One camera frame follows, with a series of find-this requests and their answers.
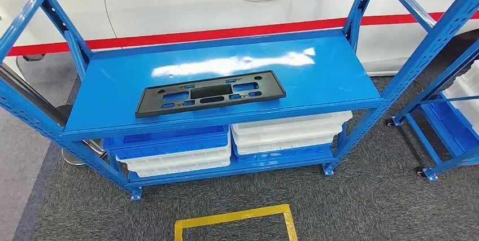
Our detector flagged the black plastic car part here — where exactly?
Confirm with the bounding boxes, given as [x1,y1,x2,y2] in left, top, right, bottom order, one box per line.
[135,70,286,119]

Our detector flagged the blue metal shelf rack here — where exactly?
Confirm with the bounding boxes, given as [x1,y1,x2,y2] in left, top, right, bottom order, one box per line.
[0,0,479,201]

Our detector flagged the blue shelf rack on castors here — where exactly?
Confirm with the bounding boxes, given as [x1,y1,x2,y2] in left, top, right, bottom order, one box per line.
[386,39,479,182]

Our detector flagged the white plastic crate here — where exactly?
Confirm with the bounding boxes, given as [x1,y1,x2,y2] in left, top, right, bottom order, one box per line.
[116,143,232,171]
[230,111,353,135]
[236,135,335,156]
[129,158,231,178]
[441,59,479,135]
[232,125,343,147]

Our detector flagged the yellow floor tape square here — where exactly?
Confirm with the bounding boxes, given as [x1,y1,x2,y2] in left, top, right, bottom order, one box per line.
[173,204,298,241]

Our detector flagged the white car with red stripe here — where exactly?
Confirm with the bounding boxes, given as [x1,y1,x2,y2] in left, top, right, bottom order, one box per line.
[0,0,479,79]

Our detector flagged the stanchion with chrome base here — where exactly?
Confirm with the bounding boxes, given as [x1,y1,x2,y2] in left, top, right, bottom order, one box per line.
[0,63,107,167]

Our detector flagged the black round stanchion base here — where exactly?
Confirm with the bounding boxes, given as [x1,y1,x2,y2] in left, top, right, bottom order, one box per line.
[56,104,76,126]

